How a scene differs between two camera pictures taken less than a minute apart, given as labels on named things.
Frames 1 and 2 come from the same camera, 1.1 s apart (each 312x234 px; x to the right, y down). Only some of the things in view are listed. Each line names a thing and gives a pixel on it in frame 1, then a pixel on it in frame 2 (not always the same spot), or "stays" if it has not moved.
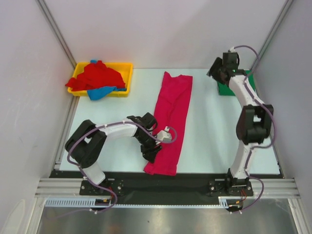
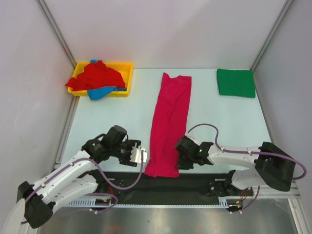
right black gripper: (212, 71) -> (181, 165)
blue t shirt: (99, 93) stays
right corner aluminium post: (283, 11) stays
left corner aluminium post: (57, 31) stays
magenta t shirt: (172, 112) stays
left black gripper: (149, 153) -> (126, 161)
